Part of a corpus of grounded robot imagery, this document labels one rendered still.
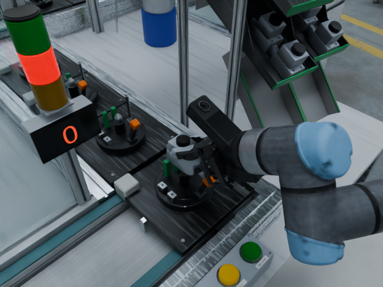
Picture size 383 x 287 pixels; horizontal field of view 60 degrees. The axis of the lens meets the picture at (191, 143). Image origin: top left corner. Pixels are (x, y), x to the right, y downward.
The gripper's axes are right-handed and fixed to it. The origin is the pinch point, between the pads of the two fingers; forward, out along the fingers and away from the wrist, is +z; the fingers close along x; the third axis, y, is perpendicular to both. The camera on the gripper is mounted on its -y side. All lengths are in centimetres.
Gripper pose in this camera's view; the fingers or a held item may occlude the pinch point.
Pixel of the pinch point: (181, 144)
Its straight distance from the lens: 70.8
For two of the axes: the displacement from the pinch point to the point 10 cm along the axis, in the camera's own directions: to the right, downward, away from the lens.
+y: 4.2, 8.7, 2.5
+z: -5.7, 0.4, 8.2
